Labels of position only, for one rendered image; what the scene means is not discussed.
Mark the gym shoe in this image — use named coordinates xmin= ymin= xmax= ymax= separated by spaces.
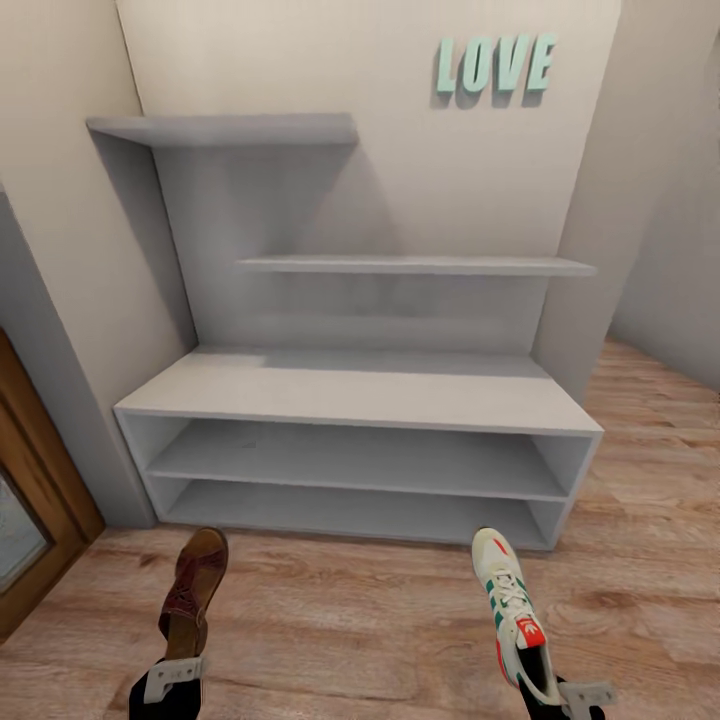
xmin=471 ymin=526 xmax=561 ymax=706

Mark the sandal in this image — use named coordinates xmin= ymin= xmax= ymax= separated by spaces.
xmin=158 ymin=526 xmax=229 ymax=661

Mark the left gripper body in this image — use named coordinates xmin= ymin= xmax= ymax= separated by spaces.
xmin=129 ymin=679 xmax=201 ymax=720

